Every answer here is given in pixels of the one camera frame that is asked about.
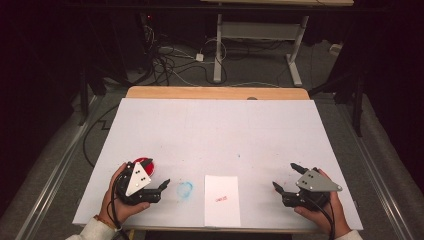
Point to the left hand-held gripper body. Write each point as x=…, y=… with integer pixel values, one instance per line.
x=138, y=180

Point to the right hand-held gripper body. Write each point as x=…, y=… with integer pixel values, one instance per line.
x=316, y=185

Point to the red round ink pad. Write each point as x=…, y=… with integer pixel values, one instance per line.
x=150, y=169

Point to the person's left hand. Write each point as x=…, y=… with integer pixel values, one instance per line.
x=126, y=210

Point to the person's right hand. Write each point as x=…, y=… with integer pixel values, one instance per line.
x=338, y=220

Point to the white paper sheet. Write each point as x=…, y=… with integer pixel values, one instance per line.
x=222, y=206

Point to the large white board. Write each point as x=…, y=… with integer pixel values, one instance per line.
x=216, y=133

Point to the black stand leg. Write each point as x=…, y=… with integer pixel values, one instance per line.
x=358, y=110
x=84, y=100

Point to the white power adapter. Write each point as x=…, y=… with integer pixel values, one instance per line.
x=199, y=57

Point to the small white box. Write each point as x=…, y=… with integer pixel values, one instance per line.
x=335, y=49

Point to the metal floor rail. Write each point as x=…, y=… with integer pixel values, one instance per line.
x=53, y=180
x=376, y=180

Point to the white metal frame desk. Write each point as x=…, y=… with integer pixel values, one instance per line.
x=260, y=30

